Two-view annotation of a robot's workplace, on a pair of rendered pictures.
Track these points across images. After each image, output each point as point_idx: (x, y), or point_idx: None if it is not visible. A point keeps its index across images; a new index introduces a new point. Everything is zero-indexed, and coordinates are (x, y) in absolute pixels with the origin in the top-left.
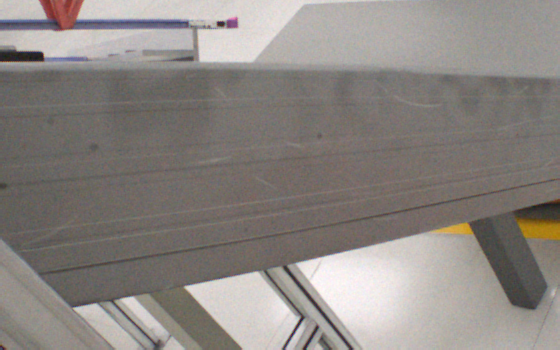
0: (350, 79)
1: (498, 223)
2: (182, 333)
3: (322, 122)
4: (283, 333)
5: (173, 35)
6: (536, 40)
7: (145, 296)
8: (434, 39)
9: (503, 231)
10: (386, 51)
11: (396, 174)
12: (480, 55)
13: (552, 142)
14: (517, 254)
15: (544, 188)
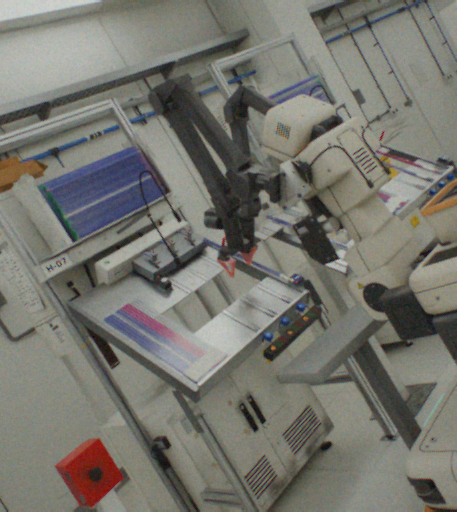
0: (96, 324)
1: (390, 415)
2: None
3: (94, 325)
4: (346, 369)
5: None
6: (311, 361)
7: None
8: (342, 333)
9: (394, 421)
10: (349, 323)
11: (101, 333)
12: (319, 349)
13: (124, 348)
14: (405, 437)
15: (123, 351)
